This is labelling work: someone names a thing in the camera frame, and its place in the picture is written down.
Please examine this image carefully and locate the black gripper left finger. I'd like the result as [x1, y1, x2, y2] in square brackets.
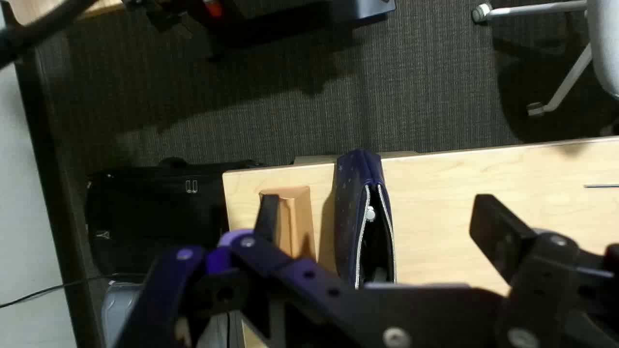
[253, 192, 362, 304]

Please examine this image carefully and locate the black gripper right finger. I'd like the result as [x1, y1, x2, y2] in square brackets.
[468, 194, 578, 297]

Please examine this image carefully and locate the wooden phone stand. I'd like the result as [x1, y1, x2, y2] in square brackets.
[253, 187, 315, 260]

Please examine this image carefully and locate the navy star-pattern pouch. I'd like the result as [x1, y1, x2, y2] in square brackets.
[334, 150, 394, 289]

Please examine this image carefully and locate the black laptop bag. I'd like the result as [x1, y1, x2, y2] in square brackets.
[85, 159, 253, 281]

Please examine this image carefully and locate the white office chair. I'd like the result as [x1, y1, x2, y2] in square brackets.
[470, 0, 619, 121]

